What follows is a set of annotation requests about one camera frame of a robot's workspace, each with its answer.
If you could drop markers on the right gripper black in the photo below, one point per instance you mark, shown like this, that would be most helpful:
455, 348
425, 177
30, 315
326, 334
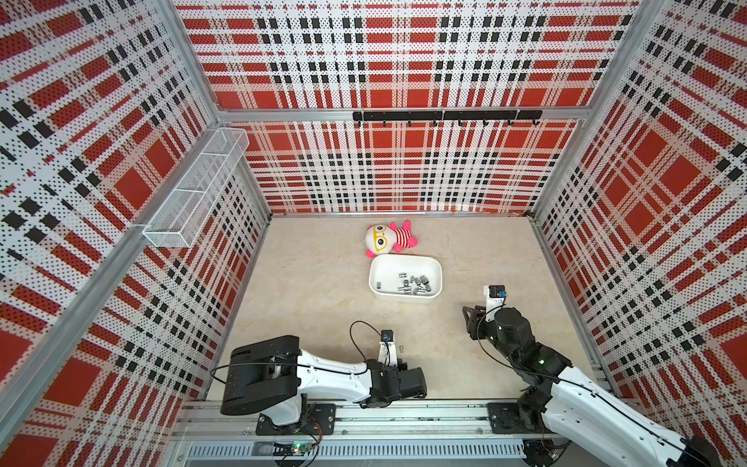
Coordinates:
472, 324

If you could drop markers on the large chrome socket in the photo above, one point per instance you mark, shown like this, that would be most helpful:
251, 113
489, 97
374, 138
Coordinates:
425, 283

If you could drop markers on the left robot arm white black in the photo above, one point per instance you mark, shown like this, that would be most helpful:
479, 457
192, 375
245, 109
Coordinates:
275, 377

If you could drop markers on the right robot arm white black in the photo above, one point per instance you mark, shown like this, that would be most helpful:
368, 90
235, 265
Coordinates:
573, 406

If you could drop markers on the white plastic storage box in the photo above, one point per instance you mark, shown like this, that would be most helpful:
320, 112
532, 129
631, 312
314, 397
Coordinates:
406, 278

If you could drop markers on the green circuit board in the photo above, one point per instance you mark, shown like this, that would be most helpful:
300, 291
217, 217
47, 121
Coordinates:
293, 449

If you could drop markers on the pink striped plush doll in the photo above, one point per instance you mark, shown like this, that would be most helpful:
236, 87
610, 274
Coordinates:
383, 239

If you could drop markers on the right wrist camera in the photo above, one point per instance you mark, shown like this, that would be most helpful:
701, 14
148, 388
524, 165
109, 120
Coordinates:
496, 296

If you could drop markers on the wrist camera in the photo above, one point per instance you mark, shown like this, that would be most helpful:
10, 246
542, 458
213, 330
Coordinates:
388, 349
496, 296

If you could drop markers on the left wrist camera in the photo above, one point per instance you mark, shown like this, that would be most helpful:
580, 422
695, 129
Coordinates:
388, 349

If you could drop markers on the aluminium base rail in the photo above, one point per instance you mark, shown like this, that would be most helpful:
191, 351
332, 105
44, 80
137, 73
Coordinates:
451, 432

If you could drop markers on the black hook rail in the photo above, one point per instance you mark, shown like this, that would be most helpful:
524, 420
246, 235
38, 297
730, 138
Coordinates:
432, 116

